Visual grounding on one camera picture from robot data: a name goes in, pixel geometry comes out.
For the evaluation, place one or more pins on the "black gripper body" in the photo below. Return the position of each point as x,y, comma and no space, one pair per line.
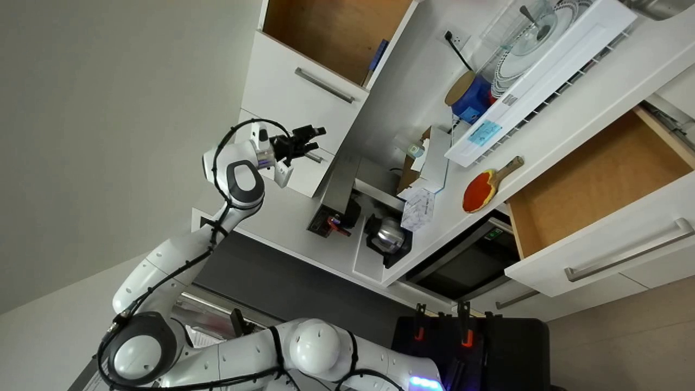
289,145

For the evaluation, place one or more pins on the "small blue object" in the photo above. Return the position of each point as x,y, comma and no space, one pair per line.
378,58

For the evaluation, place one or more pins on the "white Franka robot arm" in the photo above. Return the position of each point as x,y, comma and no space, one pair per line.
175,261

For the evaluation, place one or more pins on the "closed white cabinet door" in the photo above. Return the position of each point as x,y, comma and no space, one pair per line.
289,109

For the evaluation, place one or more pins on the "open white wooden drawer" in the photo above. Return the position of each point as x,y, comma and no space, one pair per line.
599,181

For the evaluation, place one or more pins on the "white lower drawer front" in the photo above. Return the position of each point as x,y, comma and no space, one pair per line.
579,305

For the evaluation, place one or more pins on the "black steel coffee machine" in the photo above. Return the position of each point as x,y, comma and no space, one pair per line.
338,218

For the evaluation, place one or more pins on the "glass coffee pot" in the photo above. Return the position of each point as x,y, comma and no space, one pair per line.
385,235

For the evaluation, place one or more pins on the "printed paper sheets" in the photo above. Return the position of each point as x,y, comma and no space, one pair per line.
418,210

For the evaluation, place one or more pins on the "blue container with cork lid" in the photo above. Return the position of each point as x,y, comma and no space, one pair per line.
473,100

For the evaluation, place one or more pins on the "red ping pong paddle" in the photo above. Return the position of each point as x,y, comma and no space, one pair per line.
478,193

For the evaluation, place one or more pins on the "dark under-counter appliance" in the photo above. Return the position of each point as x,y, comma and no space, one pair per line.
462,268

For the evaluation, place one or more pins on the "white drainboard with blue label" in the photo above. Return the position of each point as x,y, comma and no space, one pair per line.
535,87

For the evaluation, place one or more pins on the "chrome faucet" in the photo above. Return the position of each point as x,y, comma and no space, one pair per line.
537,23

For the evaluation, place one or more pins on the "black case with orange clamps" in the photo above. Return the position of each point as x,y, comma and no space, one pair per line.
506,355

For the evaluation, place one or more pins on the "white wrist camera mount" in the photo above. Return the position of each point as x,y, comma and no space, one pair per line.
260,149

